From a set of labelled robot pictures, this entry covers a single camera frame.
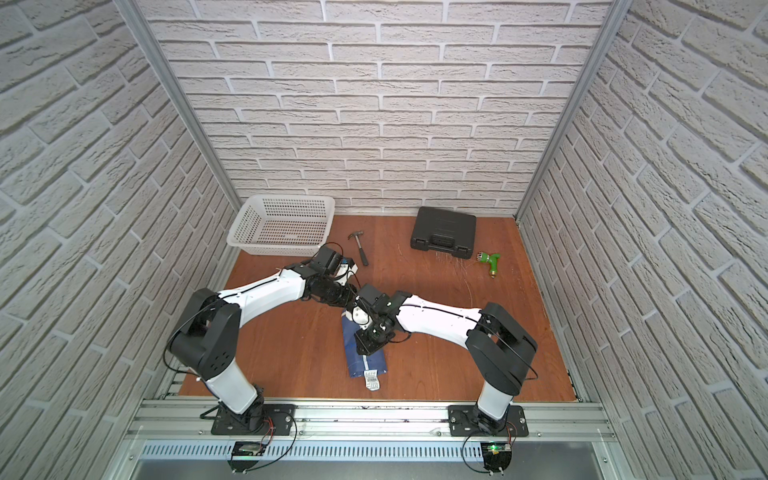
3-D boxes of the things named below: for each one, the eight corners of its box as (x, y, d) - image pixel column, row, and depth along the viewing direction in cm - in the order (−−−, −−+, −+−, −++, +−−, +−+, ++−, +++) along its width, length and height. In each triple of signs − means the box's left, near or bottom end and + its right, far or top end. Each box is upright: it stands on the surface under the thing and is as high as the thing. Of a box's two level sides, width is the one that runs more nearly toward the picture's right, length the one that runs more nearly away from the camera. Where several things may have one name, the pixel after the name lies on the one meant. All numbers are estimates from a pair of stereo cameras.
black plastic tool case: (409, 249, 111) (410, 240, 107) (420, 211, 124) (421, 201, 120) (470, 262, 108) (474, 253, 103) (475, 221, 121) (478, 212, 116)
